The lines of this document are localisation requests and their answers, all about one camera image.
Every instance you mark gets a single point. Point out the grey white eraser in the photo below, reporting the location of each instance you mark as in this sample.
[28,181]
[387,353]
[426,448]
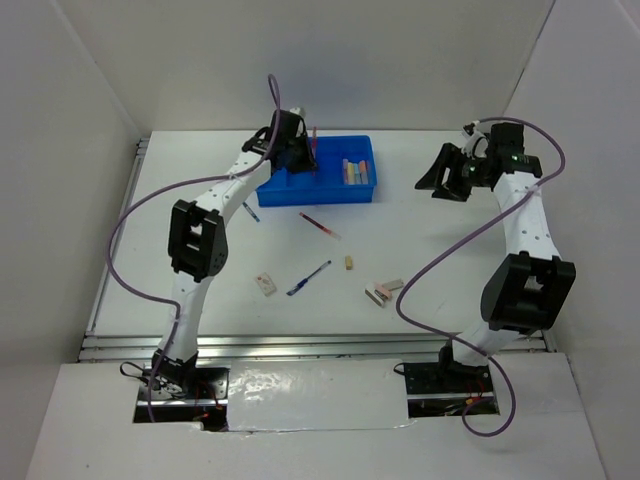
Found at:
[394,285]

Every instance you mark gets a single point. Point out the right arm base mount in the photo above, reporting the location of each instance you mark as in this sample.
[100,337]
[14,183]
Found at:
[433,392]

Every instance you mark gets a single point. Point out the white foil cover sheet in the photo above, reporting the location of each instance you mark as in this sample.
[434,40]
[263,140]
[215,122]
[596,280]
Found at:
[315,395]

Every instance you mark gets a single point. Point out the aluminium frame rail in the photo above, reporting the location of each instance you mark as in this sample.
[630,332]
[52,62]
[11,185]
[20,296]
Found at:
[118,348]

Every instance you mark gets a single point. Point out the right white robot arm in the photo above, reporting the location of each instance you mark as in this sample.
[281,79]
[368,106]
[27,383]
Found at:
[527,291]

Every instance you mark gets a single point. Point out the pink eraser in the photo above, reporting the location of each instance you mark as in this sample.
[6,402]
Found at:
[382,292]

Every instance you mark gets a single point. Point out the blue pen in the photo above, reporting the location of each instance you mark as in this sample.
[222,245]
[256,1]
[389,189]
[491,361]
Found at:
[251,212]

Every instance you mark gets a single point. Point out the yellow highlighter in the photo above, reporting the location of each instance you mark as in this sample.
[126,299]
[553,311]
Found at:
[351,173]

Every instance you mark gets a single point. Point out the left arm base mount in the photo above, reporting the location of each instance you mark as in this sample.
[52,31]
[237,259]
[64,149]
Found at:
[204,403]

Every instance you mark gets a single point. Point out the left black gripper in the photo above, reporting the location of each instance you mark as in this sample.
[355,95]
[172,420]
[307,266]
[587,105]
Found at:
[306,165]

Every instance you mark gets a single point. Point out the red pen crossed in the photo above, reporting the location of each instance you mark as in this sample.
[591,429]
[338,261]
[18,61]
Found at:
[314,142]

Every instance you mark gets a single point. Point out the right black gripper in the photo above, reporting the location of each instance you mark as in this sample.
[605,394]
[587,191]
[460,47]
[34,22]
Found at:
[433,179]

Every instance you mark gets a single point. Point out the red pen upper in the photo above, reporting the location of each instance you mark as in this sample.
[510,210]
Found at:
[320,226]

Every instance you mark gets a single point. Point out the blue compartment tray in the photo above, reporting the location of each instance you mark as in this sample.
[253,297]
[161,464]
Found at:
[326,187]

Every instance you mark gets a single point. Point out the orange highlighter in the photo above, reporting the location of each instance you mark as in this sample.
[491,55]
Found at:
[363,170]

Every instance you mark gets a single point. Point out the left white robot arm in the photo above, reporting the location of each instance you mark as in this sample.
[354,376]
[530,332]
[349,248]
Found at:
[197,244]

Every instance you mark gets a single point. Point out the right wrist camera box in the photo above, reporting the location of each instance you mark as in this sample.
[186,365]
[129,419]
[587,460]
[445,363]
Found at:
[474,138]

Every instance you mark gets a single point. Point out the white red eraser pack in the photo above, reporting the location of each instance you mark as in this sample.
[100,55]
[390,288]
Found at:
[266,284]

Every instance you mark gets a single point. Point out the blue pen crossed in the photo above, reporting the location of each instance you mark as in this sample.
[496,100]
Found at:
[299,285]

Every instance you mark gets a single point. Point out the purple highlighter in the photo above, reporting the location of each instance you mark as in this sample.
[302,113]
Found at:
[345,164]

